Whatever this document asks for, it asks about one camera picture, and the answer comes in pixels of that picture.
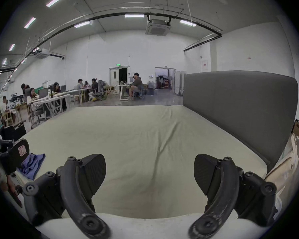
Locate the person's left hand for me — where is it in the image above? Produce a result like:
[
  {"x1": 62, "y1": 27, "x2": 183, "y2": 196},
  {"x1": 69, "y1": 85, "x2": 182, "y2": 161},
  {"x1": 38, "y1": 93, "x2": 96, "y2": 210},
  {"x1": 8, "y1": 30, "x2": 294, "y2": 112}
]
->
[{"x1": 0, "y1": 174, "x2": 23, "y2": 208}]

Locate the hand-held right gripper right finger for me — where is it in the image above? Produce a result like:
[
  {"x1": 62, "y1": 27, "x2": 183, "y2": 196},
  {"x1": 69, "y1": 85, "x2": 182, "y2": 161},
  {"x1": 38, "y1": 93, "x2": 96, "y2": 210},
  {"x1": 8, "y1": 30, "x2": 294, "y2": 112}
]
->
[{"x1": 188, "y1": 154, "x2": 278, "y2": 239}]

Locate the blue garment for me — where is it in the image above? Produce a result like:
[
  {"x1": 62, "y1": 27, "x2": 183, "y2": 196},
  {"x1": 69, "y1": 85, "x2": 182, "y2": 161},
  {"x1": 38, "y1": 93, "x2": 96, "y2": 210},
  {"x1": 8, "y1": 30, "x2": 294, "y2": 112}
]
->
[{"x1": 17, "y1": 153, "x2": 46, "y2": 180}]

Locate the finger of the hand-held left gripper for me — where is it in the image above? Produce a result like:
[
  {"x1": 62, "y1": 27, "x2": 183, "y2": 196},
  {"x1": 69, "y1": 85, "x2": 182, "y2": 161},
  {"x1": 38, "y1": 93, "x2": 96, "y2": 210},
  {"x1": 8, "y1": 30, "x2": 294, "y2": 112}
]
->
[{"x1": 0, "y1": 139, "x2": 30, "y2": 176}]

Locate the white bag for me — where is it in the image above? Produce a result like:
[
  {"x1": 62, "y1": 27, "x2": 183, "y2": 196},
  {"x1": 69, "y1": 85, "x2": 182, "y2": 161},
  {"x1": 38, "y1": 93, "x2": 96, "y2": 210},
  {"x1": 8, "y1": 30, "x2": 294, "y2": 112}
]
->
[{"x1": 265, "y1": 133, "x2": 299, "y2": 208}]

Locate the white cabinet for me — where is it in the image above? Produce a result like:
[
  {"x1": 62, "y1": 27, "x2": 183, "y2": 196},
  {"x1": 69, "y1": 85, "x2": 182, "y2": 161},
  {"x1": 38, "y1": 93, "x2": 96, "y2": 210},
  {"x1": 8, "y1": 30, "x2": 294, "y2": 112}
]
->
[{"x1": 173, "y1": 70, "x2": 187, "y2": 96}]

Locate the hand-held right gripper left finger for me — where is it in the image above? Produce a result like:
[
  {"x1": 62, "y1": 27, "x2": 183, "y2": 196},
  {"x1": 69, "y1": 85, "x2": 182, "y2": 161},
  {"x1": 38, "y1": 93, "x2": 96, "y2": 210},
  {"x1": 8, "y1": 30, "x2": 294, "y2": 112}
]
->
[{"x1": 22, "y1": 154, "x2": 111, "y2": 239}]

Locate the grey padded headboard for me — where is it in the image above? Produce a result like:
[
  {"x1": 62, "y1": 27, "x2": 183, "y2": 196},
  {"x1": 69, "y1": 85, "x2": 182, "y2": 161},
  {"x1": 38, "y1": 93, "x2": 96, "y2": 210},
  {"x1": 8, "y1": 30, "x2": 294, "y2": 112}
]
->
[{"x1": 183, "y1": 70, "x2": 299, "y2": 172}]

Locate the row of tables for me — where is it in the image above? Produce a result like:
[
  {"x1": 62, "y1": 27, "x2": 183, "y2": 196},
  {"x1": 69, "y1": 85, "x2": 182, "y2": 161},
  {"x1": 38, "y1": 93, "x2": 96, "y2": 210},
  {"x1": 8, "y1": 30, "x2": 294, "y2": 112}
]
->
[{"x1": 5, "y1": 85, "x2": 130, "y2": 129}]

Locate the bed with beige sheet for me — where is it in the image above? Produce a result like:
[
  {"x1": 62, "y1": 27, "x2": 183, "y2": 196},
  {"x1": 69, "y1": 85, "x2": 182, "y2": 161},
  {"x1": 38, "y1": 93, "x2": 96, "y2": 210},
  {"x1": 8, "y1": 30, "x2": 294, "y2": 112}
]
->
[{"x1": 14, "y1": 105, "x2": 271, "y2": 219}]

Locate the group of people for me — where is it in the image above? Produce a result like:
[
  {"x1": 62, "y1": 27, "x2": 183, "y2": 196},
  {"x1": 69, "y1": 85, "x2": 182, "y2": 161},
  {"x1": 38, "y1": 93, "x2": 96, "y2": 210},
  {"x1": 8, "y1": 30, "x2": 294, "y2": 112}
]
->
[{"x1": 20, "y1": 78, "x2": 110, "y2": 103}]

